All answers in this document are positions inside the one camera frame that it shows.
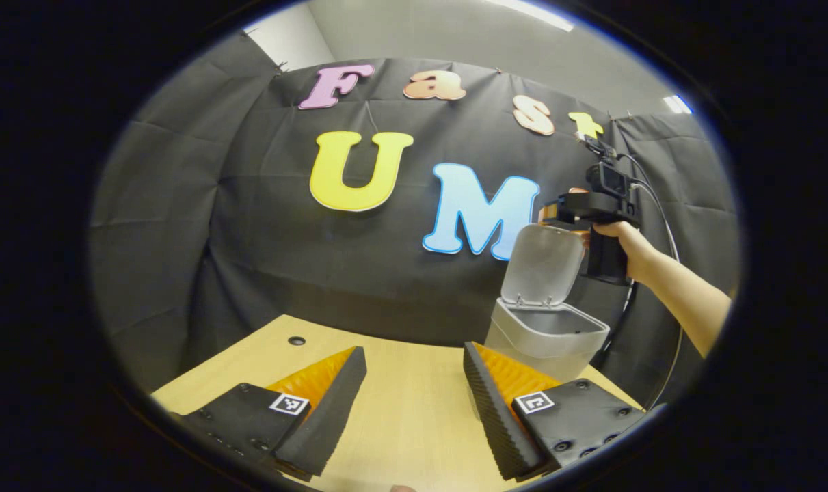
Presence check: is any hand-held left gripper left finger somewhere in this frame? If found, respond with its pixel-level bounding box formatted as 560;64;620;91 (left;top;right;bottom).
171;346;368;479

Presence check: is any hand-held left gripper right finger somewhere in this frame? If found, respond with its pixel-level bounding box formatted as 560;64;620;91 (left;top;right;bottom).
463;342;647;482

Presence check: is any white desktop garbage bin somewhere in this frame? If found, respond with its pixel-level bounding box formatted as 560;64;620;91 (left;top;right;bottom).
484;224;611;383

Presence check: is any wooden desktop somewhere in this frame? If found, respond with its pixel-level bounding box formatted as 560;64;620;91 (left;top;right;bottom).
150;314;643;492

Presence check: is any black backdrop cloth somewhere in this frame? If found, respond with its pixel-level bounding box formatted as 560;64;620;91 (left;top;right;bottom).
89;31;739;411

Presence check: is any long ceiling light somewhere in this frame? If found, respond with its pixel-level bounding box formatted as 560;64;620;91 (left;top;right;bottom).
485;0;575;31

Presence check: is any black cable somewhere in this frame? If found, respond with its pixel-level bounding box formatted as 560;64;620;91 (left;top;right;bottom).
615;152;684;411

